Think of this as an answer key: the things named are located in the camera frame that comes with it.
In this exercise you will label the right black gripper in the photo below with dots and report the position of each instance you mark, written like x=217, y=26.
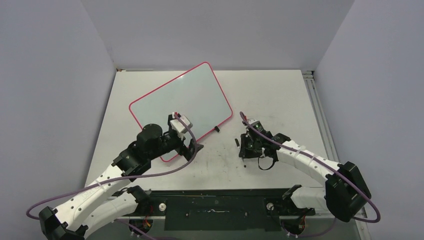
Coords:
x=245, y=138

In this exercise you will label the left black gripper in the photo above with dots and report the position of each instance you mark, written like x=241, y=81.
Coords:
x=187, y=152

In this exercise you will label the pink-framed whiteboard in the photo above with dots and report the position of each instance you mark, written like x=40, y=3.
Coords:
x=196, y=93

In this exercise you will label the black whiteboard marker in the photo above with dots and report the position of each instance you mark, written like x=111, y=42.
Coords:
x=244, y=159

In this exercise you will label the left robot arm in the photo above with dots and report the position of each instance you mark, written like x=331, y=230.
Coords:
x=89, y=210

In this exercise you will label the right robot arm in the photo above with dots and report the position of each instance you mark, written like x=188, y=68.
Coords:
x=343, y=190

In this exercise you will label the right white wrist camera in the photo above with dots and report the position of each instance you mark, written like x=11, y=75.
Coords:
x=254, y=123

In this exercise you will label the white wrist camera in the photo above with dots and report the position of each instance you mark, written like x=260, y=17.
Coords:
x=254, y=123
x=180, y=123

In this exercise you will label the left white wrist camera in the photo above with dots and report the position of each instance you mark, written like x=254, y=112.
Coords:
x=180, y=123

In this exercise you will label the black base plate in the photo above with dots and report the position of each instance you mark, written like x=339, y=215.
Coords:
x=221, y=210

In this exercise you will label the aluminium rail right side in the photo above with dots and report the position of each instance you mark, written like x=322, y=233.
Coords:
x=310, y=83

